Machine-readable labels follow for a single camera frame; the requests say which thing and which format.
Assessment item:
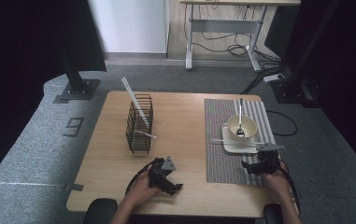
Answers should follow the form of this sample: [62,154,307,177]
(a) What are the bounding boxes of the person's left hand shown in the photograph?
[124,171,164,209]

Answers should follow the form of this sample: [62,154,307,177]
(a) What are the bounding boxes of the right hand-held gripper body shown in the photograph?
[255,142,286,175]

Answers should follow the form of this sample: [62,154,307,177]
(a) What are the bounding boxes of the black stand with base plate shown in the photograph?
[52,46,102,105]

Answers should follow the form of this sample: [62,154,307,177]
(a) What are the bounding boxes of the cream bowl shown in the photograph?
[227,114,258,141]

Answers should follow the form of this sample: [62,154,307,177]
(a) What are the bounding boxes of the dark wire cutlery basket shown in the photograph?
[125,93,154,155]

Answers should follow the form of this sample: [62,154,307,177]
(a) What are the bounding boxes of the black stand with dark base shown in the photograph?
[270,0,343,109]

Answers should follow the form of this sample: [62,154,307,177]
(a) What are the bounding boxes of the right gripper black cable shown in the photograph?
[272,158,302,216]

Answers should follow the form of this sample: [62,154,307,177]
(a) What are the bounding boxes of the grey tape piece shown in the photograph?
[64,183,85,192]

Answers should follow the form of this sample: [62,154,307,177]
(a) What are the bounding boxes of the black curtain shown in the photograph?
[263,0,356,176]
[0,0,107,191]

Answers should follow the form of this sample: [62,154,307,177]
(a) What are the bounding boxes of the white power strip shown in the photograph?
[263,73,285,84]

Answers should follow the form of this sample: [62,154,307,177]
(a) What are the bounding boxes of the black chair armrest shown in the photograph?
[263,203,285,224]
[82,198,120,224]

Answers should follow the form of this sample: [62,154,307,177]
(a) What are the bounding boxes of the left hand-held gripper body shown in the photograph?
[147,155,178,189]

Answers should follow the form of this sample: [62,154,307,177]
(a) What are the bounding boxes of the person's right hand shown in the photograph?
[261,169,292,201]

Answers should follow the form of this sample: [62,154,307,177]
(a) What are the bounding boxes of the tangle of black cables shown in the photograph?
[183,4,284,64]

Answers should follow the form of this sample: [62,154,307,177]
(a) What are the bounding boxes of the white-legged desk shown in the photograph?
[178,0,302,73]

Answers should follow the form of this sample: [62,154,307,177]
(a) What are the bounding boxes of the black floor cable loop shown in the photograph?
[265,109,299,137]

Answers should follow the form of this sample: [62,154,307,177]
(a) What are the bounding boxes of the metal spoon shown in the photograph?
[235,97,246,138]

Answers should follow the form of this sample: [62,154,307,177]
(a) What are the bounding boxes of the white square plate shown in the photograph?
[221,122,260,155]

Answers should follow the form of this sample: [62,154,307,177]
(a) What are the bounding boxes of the grey striped placemat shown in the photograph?
[204,98,280,188]

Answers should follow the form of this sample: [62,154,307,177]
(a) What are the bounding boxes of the long white stick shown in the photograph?
[121,77,151,129]

